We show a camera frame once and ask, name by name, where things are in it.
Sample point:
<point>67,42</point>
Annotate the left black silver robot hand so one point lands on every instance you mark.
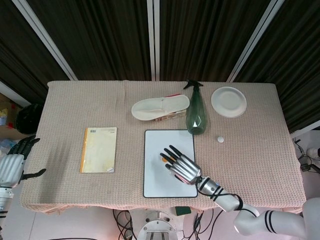
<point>10,168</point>

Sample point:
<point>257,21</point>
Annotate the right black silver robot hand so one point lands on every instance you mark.
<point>187,170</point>

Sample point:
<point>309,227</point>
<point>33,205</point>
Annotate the orange round magnet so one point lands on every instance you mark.
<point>164,159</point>

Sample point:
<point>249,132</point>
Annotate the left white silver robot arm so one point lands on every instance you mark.
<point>3,197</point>

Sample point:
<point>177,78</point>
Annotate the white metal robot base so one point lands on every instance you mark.
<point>156,226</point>

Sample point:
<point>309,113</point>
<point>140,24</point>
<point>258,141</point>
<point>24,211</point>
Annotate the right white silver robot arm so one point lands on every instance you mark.
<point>225,200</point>

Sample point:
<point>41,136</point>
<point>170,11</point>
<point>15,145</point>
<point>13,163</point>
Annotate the black-framed white magnetic board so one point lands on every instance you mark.
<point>162,185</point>

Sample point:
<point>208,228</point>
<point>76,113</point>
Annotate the brown cardboard box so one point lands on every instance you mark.
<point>7,132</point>

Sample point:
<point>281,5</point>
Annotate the dark green block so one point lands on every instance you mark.
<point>183,211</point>

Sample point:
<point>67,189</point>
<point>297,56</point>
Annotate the black round bin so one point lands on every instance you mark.
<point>27,120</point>

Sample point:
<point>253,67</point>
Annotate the green plastic spray bottle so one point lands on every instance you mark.
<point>196,117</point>

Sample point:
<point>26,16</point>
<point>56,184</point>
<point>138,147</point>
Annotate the white disposable slipper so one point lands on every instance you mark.
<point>155,107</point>

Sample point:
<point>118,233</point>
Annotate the white paper plate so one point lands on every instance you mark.
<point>228,102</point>

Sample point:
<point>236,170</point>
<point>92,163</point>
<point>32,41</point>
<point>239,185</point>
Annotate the yellow notebook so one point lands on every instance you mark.
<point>98,150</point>

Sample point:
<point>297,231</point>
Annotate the beige waffle tablecloth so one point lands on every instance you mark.
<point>75,105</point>

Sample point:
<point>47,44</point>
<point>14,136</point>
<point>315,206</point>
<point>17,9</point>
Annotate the black power adapter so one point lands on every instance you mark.
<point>305,167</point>

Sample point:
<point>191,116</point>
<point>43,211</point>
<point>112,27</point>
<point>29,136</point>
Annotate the dark pleated curtain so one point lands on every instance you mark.
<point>205,37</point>
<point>20,50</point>
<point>100,37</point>
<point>300,62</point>

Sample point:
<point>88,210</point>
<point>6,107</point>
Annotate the white rounded device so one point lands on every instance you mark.
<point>313,152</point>

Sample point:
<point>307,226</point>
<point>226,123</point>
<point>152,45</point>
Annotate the white frame rail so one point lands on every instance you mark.
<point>10,91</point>
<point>307,128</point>

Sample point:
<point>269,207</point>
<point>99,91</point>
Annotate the white frame post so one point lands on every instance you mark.
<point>256,37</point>
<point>44,37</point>
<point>150,37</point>

